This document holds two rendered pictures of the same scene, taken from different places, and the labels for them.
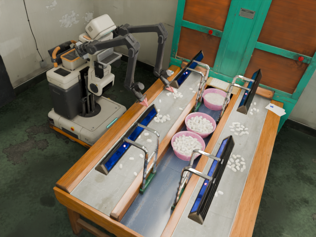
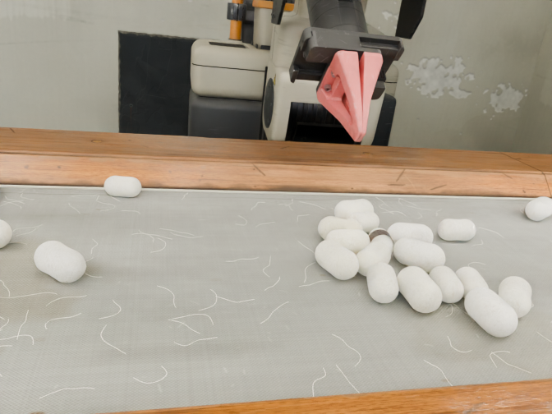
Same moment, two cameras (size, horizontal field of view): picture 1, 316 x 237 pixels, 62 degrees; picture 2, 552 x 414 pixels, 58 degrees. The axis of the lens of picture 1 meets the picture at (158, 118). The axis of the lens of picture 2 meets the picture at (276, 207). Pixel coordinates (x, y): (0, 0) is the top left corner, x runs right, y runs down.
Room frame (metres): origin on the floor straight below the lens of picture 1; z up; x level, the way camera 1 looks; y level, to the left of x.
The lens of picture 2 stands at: (1.43, -0.22, 0.91)
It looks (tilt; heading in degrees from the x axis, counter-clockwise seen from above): 22 degrees down; 53
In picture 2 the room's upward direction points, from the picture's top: 7 degrees clockwise
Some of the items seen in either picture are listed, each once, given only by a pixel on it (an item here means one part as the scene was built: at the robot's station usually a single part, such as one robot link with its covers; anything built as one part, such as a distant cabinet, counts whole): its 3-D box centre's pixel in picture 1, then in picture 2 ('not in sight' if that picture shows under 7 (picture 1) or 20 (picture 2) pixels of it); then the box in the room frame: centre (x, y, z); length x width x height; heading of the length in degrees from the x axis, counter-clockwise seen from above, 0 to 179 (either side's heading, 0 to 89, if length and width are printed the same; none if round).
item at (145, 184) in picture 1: (139, 158); not in sight; (1.11, 0.08, 0.90); 0.20 x 0.19 x 0.45; 158
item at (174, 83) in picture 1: (188, 67); not in sight; (2.04, -0.21, 1.08); 0.62 x 0.08 x 0.07; 158
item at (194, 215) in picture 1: (215, 172); not in sight; (0.93, -0.36, 1.08); 0.62 x 0.08 x 0.07; 158
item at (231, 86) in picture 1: (235, 102); not in sight; (1.86, -0.65, 0.90); 0.20 x 0.19 x 0.45; 158
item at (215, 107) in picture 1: (215, 100); not in sight; (2.10, -0.53, 0.72); 0.27 x 0.27 x 0.10
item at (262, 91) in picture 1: (258, 90); not in sight; (2.22, -0.95, 0.83); 0.30 x 0.06 x 0.07; 68
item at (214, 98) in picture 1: (214, 101); not in sight; (2.10, -0.53, 0.71); 0.22 x 0.22 x 0.06
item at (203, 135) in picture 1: (199, 126); not in sight; (1.69, -0.37, 0.72); 0.27 x 0.27 x 0.10
